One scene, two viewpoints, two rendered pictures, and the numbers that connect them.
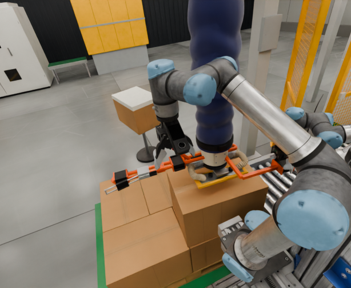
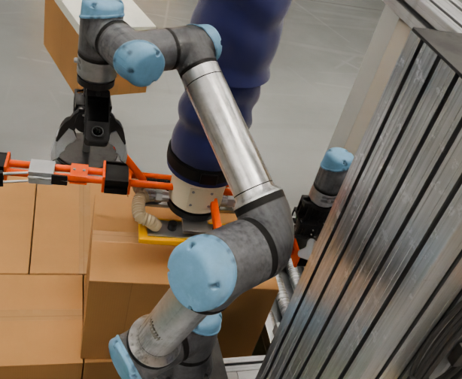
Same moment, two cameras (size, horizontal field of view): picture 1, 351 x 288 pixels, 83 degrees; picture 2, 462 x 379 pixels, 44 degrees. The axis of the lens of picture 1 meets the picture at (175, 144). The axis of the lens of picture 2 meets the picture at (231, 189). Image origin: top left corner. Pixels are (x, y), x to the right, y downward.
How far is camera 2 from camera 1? 0.54 m
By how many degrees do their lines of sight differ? 5
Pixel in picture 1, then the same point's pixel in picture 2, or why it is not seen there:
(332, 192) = (235, 246)
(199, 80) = (137, 50)
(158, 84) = (89, 31)
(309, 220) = (193, 267)
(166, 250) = (33, 350)
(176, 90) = (107, 50)
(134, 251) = not seen: outside the picture
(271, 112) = (229, 130)
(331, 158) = (272, 216)
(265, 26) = not seen: outside the picture
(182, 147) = (97, 134)
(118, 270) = not seen: outside the picture
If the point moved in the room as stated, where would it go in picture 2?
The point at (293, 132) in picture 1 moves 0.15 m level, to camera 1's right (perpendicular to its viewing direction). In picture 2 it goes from (245, 168) to (327, 186)
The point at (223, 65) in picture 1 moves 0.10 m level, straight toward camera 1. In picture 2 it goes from (193, 39) to (170, 59)
